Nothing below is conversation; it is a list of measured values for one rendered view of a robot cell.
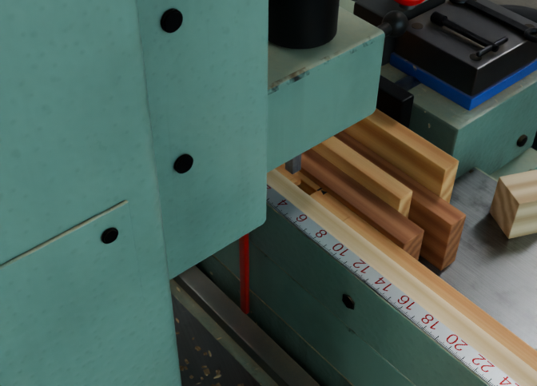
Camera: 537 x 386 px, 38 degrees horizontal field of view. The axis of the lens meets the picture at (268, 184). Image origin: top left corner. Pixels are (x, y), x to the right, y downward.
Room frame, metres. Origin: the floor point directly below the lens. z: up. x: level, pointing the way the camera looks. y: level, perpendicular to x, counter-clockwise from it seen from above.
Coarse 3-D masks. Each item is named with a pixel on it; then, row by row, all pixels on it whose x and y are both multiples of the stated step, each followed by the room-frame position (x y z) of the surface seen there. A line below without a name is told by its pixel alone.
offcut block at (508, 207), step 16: (512, 176) 0.46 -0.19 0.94; (528, 176) 0.46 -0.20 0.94; (496, 192) 0.46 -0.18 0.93; (512, 192) 0.44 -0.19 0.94; (528, 192) 0.44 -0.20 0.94; (496, 208) 0.45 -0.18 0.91; (512, 208) 0.43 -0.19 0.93; (528, 208) 0.43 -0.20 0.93; (512, 224) 0.43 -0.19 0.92; (528, 224) 0.43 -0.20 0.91
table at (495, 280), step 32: (512, 160) 0.56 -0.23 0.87; (480, 192) 0.48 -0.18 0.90; (480, 224) 0.45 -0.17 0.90; (224, 256) 0.45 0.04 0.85; (256, 256) 0.42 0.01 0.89; (480, 256) 0.41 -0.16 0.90; (512, 256) 0.41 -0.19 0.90; (256, 288) 0.42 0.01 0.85; (288, 288) 0.39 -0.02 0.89; (480, 288) 0.38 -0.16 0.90; (512, 288) 0.38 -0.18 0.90; (288, 320) 0.39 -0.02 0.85; (320, 320) 0.36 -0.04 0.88; (512, 320) 0.35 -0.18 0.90; (320, 352) 0.36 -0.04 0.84; (352, 352) 0.34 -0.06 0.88; (384, 384) 0.31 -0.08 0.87
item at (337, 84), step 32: (352, 32) 0.46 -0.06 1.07; (288, 64) 0.42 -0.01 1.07; (320, 64) 0.42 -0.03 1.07; (352, 64) 0.44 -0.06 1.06; (288, 96) 0.40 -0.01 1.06; (320, 96) 0.42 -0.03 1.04; (352, 96) 0.44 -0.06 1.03; (288, 128) 0.40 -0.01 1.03; (320, 128) 0.42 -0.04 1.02; (288, 160) 0.40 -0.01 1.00
